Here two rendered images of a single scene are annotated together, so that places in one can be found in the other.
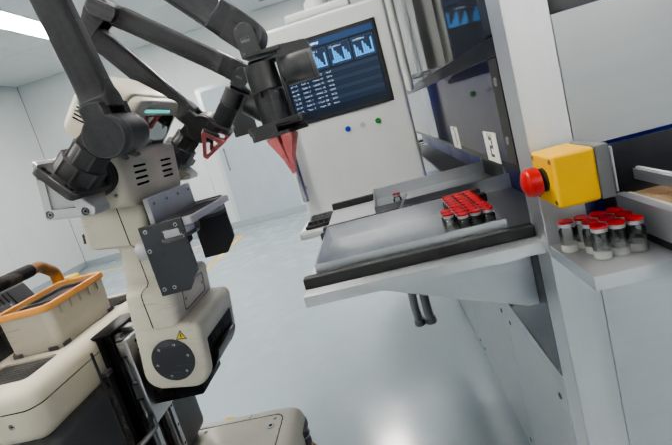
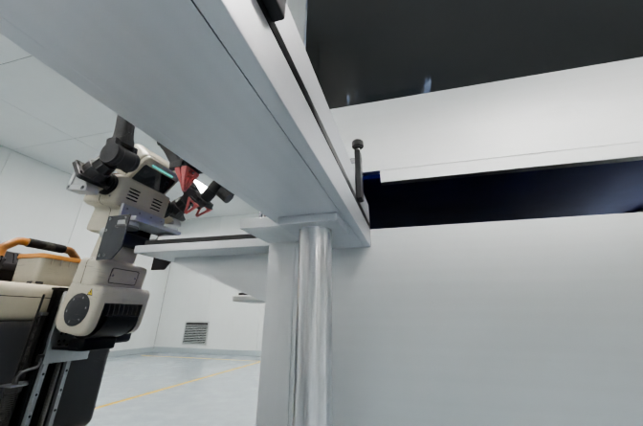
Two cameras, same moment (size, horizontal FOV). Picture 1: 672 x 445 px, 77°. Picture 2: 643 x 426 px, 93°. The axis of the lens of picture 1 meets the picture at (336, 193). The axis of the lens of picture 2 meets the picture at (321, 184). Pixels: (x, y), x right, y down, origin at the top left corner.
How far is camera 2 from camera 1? 0.68 m
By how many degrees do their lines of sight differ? 34
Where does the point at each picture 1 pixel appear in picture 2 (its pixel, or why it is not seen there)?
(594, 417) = (265, 397)
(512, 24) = not seen: hidden behind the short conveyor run
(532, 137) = not seen: hidden behind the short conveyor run
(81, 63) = (122, 123)
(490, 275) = (256, 275)
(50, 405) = not seen: outside the picture
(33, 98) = (184, 228)
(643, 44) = (343, 131)
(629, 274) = (259, 220)
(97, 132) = (107, 149)
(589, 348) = (277, 325)
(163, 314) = (90, 275)
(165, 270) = (105, 243)
